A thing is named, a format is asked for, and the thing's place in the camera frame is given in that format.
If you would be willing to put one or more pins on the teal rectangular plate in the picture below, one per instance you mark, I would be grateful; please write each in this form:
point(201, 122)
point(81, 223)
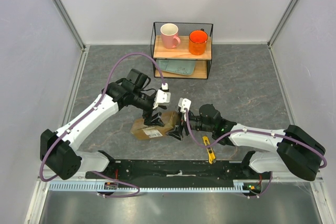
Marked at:
point(182, 67)

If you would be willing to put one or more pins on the slotted cable duct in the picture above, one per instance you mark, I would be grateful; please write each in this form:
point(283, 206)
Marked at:
point(104, 187)

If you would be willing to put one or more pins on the yellow utility knife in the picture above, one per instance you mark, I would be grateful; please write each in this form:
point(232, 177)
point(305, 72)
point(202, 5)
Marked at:
point(210, 152)

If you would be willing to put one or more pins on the orange glass cup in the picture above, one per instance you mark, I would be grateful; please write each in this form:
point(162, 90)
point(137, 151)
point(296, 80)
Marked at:
point(197, 42)

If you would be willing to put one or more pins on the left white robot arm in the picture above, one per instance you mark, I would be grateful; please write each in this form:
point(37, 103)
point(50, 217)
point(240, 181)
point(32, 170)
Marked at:
point(59, 149)

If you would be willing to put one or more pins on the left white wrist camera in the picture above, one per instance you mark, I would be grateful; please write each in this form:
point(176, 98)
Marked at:
point(162, 96)

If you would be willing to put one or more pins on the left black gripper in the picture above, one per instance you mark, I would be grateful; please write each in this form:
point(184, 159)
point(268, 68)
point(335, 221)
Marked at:
point(150, 120)

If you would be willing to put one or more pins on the black wire wooden shelf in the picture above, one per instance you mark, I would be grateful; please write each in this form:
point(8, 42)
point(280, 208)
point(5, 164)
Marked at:
point(181, 52)

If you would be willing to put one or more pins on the pink ceramic mug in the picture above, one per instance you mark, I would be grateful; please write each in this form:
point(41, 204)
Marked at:
point(169, 35)

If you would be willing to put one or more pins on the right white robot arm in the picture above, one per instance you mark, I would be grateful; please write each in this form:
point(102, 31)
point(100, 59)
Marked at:
point(284, 150)

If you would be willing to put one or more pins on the brown cardboard express box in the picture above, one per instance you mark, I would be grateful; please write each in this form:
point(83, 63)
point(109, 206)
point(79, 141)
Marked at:
point(144, 132)

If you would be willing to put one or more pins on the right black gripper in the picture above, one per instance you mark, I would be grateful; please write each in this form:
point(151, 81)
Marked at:
point(177, 133)

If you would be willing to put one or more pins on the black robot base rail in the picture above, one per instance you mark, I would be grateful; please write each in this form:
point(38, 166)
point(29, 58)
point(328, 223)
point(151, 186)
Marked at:
point(179, 173)

